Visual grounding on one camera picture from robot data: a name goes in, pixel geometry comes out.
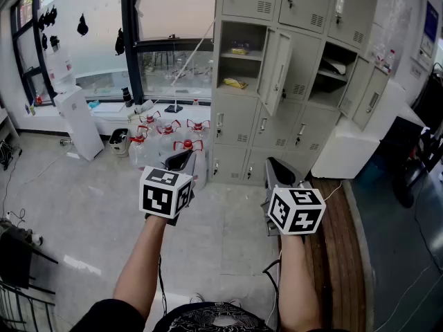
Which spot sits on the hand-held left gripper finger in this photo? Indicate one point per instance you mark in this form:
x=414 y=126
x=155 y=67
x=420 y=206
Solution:
x=192 y=166
x=176 y=161

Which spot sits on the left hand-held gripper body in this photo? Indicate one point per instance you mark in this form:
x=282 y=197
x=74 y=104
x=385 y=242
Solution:
x=157 y=197

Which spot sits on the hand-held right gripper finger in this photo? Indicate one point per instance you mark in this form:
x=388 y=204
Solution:
x=285 y=175
x=270 y=176

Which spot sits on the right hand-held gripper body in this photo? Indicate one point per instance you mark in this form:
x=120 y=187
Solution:
x=301 y=216

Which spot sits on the grey metal locker cabinet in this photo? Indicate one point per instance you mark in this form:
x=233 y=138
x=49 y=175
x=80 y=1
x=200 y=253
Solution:
x=235 y=123

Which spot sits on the yellow snack packet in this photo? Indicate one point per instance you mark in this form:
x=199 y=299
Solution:
x=235 y=82
x=239 y=51

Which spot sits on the white and black cap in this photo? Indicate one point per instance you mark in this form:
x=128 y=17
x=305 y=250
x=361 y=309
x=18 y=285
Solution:
x=334 y=67

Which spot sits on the person's left forearm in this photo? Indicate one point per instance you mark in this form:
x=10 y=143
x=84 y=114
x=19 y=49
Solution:
x=138 y=265

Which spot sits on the person's right forearm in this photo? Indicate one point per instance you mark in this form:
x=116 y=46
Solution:
x=297 y=282

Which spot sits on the dark cloth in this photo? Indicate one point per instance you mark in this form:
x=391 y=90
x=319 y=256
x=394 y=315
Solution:
x=173 y=108

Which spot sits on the wooden pallet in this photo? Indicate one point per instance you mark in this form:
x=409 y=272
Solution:
x=339 y=254

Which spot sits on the beige waste bin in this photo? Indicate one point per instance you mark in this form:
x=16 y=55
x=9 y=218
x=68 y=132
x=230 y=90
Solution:
x=119 y=147

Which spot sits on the small red-capped bottle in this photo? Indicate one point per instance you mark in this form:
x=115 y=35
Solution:
x=196 y=102

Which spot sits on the grey folded umbrella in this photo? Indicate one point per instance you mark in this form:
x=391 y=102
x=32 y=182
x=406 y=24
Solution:
x=142 y=107

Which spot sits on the white foam box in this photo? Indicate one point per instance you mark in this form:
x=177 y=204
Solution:
x=346 y=150

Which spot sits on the black thermos bottle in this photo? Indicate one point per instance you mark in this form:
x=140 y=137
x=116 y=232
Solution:
x=127 y=97

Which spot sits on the white tray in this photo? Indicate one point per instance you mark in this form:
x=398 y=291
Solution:
x=108 y=107

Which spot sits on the white water dispenser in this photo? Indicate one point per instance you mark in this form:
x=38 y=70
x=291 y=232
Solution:
x=81 y=126

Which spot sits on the person's white shoe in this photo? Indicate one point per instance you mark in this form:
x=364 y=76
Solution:
x=197 y=297

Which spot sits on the white pole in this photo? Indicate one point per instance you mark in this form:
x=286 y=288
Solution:
x=194 y=52

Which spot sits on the black hanging pouch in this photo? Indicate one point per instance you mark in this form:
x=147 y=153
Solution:
x=82 y=25
x=119 y=43

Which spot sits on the person's black printed shirt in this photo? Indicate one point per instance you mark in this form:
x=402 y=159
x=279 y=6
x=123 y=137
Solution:
x=207 y=318

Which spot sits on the clear dispenser water bottle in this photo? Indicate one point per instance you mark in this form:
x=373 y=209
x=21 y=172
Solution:
x=59 y=66

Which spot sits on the clear bottle red cap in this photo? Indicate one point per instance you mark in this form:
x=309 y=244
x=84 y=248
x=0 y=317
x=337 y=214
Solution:
x=390 y=61

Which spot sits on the black metal chair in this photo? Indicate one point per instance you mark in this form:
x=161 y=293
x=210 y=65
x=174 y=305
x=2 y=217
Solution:
x=14 y=261

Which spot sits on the cluster of black hanging pouches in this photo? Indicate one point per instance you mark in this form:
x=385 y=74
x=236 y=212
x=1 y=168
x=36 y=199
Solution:
x=47 y=17

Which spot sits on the black window frame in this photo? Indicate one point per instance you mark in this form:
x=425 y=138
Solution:
x=129 y=29

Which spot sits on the blue wall poster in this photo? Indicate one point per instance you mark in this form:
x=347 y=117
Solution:
x=431 y=23

